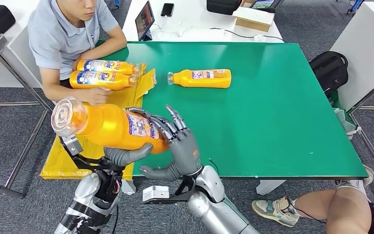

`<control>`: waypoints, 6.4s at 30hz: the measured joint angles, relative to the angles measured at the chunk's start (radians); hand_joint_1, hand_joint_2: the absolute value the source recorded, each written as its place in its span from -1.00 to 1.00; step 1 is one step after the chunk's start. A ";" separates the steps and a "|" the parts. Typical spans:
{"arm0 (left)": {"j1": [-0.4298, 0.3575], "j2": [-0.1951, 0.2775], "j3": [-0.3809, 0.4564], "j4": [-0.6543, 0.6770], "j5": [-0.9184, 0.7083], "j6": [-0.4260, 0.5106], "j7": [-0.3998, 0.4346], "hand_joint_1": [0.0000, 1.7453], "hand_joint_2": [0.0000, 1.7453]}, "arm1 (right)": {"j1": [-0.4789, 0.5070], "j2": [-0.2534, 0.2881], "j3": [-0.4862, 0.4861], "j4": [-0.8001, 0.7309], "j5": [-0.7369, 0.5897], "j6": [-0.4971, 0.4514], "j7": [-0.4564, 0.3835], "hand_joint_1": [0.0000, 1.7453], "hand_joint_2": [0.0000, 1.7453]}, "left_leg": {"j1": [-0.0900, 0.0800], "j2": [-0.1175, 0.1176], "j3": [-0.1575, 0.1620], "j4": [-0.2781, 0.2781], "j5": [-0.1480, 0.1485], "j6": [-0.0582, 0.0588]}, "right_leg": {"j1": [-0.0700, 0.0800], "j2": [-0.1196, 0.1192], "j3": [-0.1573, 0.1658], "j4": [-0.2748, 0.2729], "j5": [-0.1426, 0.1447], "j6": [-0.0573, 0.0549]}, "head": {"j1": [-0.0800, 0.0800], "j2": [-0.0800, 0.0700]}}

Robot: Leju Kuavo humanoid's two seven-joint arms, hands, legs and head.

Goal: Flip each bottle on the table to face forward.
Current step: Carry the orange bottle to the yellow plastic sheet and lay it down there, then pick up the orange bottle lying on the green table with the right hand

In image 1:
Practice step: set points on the black backpack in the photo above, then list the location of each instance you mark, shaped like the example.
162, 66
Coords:
328, 71

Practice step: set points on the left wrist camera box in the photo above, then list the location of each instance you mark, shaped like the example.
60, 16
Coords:
72, 147

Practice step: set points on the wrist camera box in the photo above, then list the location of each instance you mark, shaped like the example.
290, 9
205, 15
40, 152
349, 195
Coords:
156, 193
72, 147

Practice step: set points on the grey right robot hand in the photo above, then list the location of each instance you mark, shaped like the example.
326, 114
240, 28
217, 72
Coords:
185, 155

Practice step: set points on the white plastic bag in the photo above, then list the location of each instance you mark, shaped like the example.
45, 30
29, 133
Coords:
346, 124

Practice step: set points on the white power adapter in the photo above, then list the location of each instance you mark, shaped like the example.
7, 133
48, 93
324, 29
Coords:
259, 38

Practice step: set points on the black bag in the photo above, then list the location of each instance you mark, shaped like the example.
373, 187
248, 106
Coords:
223, 6

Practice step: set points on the white table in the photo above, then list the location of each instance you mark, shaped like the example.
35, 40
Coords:
366, 40
200, 22

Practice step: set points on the black tablet on stand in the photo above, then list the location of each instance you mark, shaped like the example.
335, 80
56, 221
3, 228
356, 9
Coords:
144, 19

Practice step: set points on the yellow taped cardboard sheet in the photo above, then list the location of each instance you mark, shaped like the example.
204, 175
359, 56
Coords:
61, 161

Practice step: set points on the dark smartphone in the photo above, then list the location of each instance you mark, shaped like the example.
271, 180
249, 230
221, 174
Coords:
167, 9

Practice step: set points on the person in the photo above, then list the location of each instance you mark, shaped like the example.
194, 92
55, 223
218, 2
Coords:
61, 42
348, 210

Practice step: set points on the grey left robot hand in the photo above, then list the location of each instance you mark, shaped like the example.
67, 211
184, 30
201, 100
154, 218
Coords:
125, 156

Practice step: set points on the white table leg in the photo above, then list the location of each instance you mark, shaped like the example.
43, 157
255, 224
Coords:
129, 188
270, 187

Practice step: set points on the black screen device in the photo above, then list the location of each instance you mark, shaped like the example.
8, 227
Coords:
266, 5

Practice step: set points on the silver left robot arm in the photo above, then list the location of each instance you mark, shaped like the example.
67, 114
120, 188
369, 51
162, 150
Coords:
83, 206

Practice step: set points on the blue metal trolley frame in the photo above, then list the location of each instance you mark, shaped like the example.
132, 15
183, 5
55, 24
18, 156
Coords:
354, 5

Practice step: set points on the green bag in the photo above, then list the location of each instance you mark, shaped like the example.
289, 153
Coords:
334, 100

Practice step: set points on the orange detergent bottle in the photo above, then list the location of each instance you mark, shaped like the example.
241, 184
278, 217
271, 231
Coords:
109, 129
122, 66
103, 84
203, 83

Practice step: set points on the white desk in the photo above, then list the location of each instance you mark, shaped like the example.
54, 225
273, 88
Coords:
19, 61

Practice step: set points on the brown cardboard box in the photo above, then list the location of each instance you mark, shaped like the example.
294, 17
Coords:
253, 19

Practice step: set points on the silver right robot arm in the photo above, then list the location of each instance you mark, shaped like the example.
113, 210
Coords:
216, 210

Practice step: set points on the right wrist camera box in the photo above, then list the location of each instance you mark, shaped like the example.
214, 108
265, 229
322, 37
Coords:
156, 193

